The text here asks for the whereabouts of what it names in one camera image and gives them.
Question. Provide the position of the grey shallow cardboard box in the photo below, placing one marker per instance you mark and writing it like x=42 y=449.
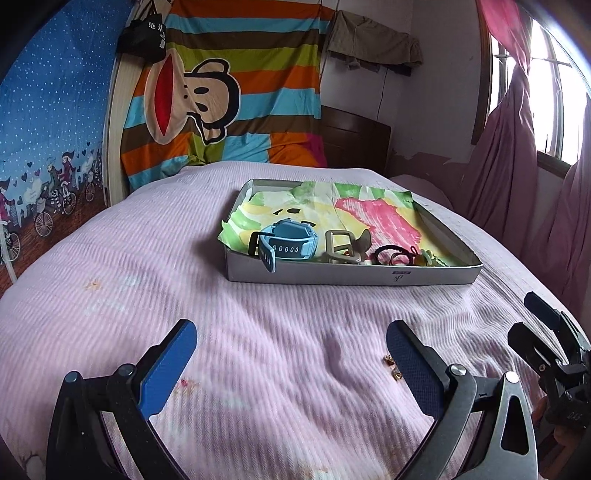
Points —
x=351 y=276

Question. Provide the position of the blue smartwatch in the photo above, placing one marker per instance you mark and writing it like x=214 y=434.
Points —
x=291 y=242

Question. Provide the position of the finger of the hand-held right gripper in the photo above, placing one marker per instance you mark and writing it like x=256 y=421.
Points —
x=540 y=305
x=526 y=344

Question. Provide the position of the black hanging bag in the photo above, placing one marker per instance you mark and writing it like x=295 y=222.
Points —
x=143 y=39

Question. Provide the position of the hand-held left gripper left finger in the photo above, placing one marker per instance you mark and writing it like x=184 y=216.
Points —
x=168 y=369

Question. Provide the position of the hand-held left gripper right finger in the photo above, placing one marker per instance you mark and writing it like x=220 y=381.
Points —
x=411 y=367

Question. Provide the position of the dark wooden headboard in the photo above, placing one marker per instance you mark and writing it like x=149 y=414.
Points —
x=355 y=143

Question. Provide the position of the pink curtain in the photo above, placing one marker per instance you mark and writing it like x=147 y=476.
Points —
x=568 y=230
x=503 y=161

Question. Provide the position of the striped monkey print blanket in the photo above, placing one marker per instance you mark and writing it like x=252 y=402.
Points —
x=258 y=92

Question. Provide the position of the window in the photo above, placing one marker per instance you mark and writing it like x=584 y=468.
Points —
x=554 y=101

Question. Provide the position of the brown hanging cloth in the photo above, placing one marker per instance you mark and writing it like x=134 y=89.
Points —
x=369 y=41

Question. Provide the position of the beige hair claw clip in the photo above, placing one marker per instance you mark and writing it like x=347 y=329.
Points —
x=344 y=258

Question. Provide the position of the colourful crayon drawing paper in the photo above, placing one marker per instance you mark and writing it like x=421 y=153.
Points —
x=369 y=212

